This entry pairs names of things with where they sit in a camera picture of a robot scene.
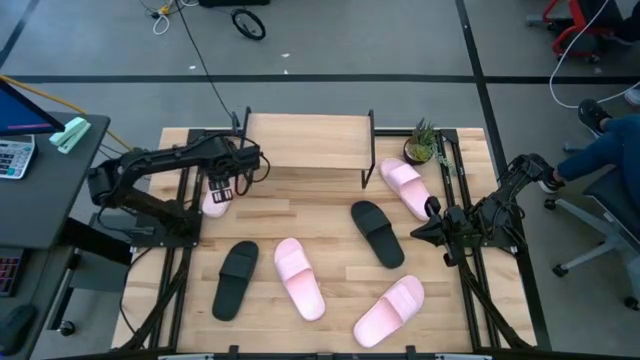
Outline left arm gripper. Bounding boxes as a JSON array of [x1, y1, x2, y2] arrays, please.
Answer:
[[205, 143, 262, 204]]

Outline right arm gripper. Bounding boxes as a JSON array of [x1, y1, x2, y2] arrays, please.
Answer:
[[409, 195, 479, 268]]

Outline pink slide sandal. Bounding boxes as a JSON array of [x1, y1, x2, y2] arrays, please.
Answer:
[[352, 274, 426, 349], [378, 157, 432, 222], [273, 237, 327, 322], [201, 174, 234, 220]]

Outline black slide sandal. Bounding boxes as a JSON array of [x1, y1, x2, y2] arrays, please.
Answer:
[[350, 200, 406, 270], [211, 240, 260, 322]]

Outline wooden shelf with black frame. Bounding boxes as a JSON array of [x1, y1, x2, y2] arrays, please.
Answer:
[[230, 105, 377, 190]]

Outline potted succulent plant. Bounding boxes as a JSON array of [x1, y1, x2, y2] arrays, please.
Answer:
[[402, 117, 459, 176]]

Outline mint green stapler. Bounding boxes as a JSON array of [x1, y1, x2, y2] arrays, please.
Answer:
[[48, 116, 93, 155]]

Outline black desk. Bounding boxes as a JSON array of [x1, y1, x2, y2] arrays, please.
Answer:
[[0, 112, 134, 360]]

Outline blue grey office chair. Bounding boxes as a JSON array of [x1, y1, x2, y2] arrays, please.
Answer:
[[544, 167, 640, 311]]

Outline seated person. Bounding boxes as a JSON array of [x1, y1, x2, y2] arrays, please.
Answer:
[[538, 98, 640, 195]]

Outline black floor box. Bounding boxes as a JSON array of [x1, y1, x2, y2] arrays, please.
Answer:
[[198, 0, 271, 8]]

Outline grey desk calculator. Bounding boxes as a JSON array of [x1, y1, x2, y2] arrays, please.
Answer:
[[0, 133, 37, 180]]

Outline computer monitor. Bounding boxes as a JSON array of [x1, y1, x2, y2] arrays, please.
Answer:
[[0, 79, 66, 137]]

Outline backlit keyboard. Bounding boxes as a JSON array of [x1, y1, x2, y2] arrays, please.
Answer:
[[0, 254, 24, 299]]

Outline black computer mouse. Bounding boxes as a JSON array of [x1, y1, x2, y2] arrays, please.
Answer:
[[0, 303, 37, 357]]

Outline red and black chair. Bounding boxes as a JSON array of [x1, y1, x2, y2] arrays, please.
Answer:
[[525, 0, 621, 64]]

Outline black metal table frame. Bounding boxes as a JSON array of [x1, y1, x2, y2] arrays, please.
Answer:
[[112, 127, 539, 360]]

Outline thin black floor cable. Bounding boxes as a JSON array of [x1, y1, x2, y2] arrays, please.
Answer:
[[174, 0, 236, 121]]

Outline coiled black cable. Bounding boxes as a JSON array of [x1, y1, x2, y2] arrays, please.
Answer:
[[230, 7, 267, 42]]

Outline white cable bundle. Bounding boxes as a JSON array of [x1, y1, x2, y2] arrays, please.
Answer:
[[149, 0, 201, 36]]

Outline yellow floor cable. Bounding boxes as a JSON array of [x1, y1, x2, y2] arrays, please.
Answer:
[[0, 74, 134, 151]]

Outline long white cable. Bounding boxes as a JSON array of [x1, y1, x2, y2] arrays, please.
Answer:
[[548, 0, 640, 110]]

